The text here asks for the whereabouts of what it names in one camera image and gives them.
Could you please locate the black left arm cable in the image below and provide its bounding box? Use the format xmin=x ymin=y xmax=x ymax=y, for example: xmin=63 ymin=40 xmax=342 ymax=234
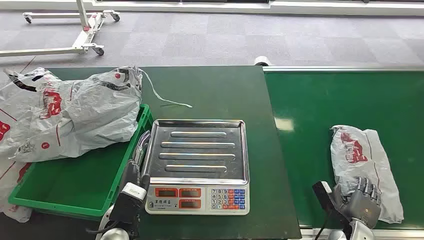
xmin=85 ymin=219 xmax=121 ymax=236

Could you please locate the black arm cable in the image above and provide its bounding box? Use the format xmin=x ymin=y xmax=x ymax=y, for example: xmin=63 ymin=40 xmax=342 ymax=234
xmin=85 ymin=219 xmax=121 ymax=236
xmin=313 ymin=207 xmax=334 ymax=240

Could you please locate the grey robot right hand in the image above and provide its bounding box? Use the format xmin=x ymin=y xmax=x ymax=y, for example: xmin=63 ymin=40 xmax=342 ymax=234
xmin=331 ymin=177 xmax=382 ymax=230

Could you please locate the green plastic crate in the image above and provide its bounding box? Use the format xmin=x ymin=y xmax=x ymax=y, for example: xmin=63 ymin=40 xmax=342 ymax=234
xmin=8 ymin=103 xmax=154 ymax=222

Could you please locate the aluminium conveyor side rail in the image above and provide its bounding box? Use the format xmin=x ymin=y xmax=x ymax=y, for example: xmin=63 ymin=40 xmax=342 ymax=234
xmin=299 ymin=227 xmax=424 ymax=240
xmin=262 ymin=65 xmax=424 ymax=73

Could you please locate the small grey courier package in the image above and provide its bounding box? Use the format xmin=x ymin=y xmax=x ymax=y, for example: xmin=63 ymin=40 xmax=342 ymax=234
xmin=330 ymin=124 xmax=405 ymax=225

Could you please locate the white red-printed courier bag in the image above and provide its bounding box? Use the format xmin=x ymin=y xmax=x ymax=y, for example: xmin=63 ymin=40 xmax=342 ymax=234
xmin=0 ymin=155 xmax=34 ymax=224

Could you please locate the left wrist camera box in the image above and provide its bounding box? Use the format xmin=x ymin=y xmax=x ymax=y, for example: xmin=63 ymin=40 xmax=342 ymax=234
xmin=110 ymin=182 xmax=148 ymax=230

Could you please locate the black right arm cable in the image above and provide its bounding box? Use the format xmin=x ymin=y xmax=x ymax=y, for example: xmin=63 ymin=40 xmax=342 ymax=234
xmin=313 ymin=207 xmax=334 ymax=240

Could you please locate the white wheeled stand frame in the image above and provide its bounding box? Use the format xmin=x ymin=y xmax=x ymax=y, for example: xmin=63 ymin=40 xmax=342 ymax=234
xmin=0 ymin=0 xmax=121 ymax=58

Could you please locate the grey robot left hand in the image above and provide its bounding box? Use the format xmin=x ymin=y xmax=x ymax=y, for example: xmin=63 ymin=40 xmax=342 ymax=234
xmin=120 ymin=130 xmax=152 ymax=193

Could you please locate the large grey courier bag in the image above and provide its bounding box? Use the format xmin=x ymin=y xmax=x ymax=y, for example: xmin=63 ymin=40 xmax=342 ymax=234
xmin=0 ymin=65 xmax=144 ymax=164

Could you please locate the white plastic strip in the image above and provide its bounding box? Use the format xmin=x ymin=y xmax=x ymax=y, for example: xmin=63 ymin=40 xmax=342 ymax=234
xmin=137 ymin=67 xmax=193 ymax=109

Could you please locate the electronic scale with steel tray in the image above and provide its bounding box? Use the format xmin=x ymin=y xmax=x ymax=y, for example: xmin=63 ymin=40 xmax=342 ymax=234
xmin=140 ymin=119 xmax=251 ymax=217

